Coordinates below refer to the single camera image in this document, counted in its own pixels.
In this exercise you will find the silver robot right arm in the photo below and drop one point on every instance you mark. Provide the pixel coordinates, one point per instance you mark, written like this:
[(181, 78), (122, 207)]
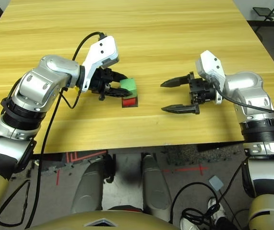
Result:
[(247, 83)]

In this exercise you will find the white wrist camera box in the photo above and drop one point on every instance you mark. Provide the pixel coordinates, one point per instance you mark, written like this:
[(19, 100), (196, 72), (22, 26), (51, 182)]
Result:
[(210, 64), (102, 51)]

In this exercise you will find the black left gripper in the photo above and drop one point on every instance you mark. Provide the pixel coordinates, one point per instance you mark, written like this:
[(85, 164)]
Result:
[(100, 81)]

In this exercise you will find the tan robot torso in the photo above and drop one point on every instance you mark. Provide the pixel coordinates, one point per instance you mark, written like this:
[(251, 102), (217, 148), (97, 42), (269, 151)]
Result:
[(67, 222)]

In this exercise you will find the black stand tray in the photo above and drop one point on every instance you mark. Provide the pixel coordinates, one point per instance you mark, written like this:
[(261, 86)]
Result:
[(263, 11)]

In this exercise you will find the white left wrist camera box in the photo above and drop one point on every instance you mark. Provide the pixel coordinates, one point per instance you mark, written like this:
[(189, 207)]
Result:
[(102, 51)]

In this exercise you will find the red wooden block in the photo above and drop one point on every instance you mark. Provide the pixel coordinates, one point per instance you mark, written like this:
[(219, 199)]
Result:
[(129, 102)]

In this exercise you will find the grey square floor plate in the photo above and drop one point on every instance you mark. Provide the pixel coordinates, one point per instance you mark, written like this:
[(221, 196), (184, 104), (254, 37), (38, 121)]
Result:
[(216, 183)]

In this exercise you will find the grey robot left leg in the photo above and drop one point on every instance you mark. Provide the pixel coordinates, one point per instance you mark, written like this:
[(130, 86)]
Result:
[(88, 189)]

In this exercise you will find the black trouser leg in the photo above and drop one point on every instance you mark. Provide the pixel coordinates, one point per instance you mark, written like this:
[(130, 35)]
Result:
[(225, 222)]

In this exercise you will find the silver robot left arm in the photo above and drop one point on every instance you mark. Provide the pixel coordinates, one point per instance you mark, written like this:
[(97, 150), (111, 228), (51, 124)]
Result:
[(43, 81)]

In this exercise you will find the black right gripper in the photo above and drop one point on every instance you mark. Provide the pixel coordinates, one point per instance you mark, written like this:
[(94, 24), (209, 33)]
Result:
[(201, 92)]

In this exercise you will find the black square marker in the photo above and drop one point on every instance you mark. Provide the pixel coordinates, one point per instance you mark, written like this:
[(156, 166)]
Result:
[(137, 100)]

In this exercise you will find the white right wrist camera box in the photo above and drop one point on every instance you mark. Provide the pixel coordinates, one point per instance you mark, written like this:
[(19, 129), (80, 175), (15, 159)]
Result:
[(210, 64)]

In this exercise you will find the green wooden block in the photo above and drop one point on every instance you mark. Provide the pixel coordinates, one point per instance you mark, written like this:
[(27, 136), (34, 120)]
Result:
[(129, 84)]

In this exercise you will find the white sneaker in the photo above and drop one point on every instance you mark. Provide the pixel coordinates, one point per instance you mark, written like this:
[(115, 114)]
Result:
[(187, 224), (213, 203)]

